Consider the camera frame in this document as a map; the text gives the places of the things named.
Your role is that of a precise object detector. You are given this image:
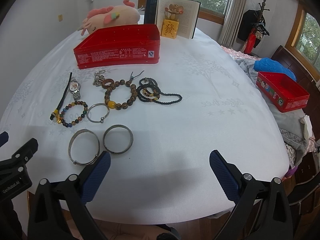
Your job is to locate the black cord gold charm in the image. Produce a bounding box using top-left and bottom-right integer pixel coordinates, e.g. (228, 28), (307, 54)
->
(50, 72), (72, 121)

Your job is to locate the multicolour bead bracelet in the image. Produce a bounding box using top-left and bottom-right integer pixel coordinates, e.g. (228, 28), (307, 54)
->
(59, 100), (89, 129)

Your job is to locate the wide silver bangle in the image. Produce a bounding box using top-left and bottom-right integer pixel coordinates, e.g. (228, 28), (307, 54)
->
(68, 129), (100, 166)
(103, 125), (134, 154)

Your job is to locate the silver wrist watch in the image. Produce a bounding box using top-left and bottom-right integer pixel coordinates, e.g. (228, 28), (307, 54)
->
(69, 79), (81, 101)

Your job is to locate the thin silver bangle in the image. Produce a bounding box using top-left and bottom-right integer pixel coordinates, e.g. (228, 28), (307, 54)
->
(86, 103), (110, 124)

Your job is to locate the silver chain brown ring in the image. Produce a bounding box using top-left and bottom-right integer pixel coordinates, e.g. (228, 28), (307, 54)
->
(93, 70), (115, 90)

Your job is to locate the brown wooden bead bracelet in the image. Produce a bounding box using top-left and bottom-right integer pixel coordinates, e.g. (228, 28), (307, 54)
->
(104, 71), (145, 111)

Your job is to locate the black bead necklace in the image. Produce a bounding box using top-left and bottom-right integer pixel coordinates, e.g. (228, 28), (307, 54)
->
(136, 77), (183, 104)

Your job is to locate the grey bedding pile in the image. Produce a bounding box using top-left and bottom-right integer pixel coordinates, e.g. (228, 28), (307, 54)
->
(235, 59), (315, 169)

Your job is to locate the small red tin box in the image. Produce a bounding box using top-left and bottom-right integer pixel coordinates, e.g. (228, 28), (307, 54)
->
(256, 72), (310, 113)

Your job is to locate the white tablecloth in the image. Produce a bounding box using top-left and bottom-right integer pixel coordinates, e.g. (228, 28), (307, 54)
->
(1, 30), (289, 224)

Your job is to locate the dark wooden headboard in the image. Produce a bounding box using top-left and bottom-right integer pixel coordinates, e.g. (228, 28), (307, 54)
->
(271, 46), (320, 138)

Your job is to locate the large red tin box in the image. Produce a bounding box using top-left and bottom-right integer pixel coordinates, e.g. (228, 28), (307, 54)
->
(74, 24), (161, 69)

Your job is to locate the blue knitted cloth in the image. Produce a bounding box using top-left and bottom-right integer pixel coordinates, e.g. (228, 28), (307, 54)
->
(253, 57), (296, 81)

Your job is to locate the pink plush toy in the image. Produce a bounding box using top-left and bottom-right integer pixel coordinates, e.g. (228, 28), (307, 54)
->
(77, 0), (140, 36)

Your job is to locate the mouse figurine yellow block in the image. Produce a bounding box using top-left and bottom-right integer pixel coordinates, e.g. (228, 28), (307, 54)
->
(161, 4), (184, 39)

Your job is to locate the open book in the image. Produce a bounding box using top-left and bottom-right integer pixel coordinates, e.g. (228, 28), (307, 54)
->
(144, 0), (201, 39)

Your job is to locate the grey curtain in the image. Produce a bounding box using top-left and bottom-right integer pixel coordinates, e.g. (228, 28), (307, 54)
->
(218, 0), (247, 47)

